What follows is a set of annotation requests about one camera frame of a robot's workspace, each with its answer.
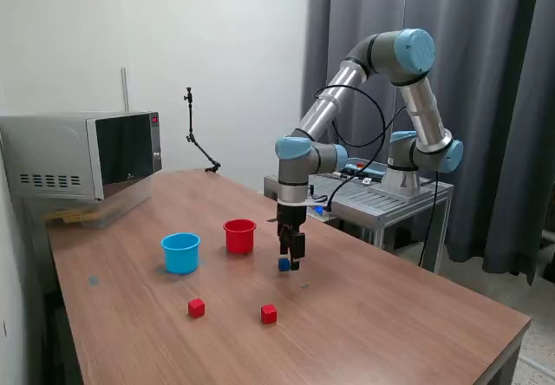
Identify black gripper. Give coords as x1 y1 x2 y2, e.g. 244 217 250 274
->
277 205 307 272

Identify red plastic cup bin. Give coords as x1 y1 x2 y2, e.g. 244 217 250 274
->
222 219 258 255

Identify blue plastic cup bin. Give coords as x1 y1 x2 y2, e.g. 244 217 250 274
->
160 232 202 276

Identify aluminium profile robot stand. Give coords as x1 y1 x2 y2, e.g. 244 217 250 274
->
263 166 455 273

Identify blue grey teach pendant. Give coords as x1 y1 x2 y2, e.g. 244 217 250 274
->
342 161 386 179

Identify aluminium robot mounting plate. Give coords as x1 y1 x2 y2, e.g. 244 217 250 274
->
368 177 438 204

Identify light wooden pieces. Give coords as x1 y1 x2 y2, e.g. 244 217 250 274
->
42 208 103 225

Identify dark grey curtain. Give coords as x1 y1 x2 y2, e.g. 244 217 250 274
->
301 0 555 286

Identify silver microwave oven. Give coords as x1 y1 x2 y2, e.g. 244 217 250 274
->
0 110 164 202

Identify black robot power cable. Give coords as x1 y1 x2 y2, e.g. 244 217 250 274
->
418 170 440 268

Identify black robot wrist cable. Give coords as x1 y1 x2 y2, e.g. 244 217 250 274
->
314 84 411 212

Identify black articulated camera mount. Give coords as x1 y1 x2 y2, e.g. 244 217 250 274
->
181 85 222 174

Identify white wall conduit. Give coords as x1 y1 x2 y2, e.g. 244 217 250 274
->
120 67 130 113

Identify white floor cable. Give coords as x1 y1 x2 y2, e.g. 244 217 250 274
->
519 352 555 375

